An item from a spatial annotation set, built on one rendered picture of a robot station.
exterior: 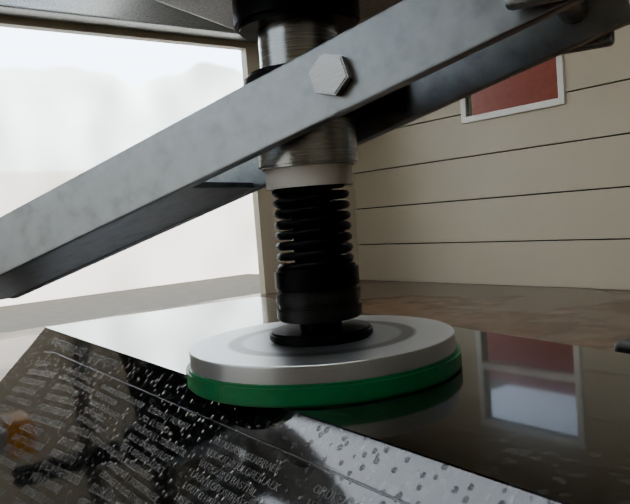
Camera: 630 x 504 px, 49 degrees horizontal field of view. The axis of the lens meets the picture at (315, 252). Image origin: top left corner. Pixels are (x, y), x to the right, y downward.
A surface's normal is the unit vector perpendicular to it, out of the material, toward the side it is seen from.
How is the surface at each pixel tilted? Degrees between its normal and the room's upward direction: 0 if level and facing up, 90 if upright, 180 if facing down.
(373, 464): 45
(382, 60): 90
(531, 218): 90
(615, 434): 0
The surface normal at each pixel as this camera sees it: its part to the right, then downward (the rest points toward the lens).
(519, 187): -0.79, 0.09
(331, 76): -0.45, 0.08
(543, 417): -0.07, -1.00
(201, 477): -0.63, -0.64
